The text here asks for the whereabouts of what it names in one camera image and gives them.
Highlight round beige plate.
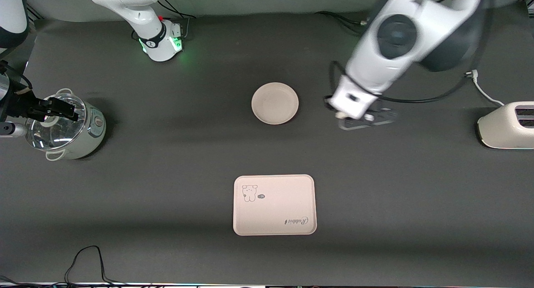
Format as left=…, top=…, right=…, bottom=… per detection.
left=251, top=82, right=300, bottom=125

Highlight beige rabbit print tray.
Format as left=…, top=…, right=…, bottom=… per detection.
left=233, top=174, right=317, bottom=236

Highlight glass pot lid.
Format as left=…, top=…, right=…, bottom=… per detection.
left=24, top=93, right=87, bottom=151

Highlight pale green electric pot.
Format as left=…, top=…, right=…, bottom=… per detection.
left=24, top=88, right=107, bottom=161

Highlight cream toaster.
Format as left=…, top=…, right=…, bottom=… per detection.
left=477, top=101, right=534, bottom=150

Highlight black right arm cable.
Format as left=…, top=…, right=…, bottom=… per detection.
left=0, top=61, right=33, bottom=92

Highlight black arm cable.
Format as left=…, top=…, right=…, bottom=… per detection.
left=0, top=61, right=33, bottom=92
left=330, top=61, right=480, bottom=104

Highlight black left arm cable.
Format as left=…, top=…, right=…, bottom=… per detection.
left=330, top=61, right=480, bottom=104

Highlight black left arm base cables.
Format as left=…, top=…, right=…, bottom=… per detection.
left=315, top=11, right=368, bottom=35

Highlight white toaster cable with plug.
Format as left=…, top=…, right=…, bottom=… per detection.
left=465, top=70, right=506, bottom=108

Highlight aluminium frame rail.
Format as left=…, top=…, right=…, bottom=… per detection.
left=26, top=2, right=44, bottom=21

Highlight thin black looped table cable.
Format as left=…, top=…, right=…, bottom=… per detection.
left=65, top=245, right=126, bottom=286

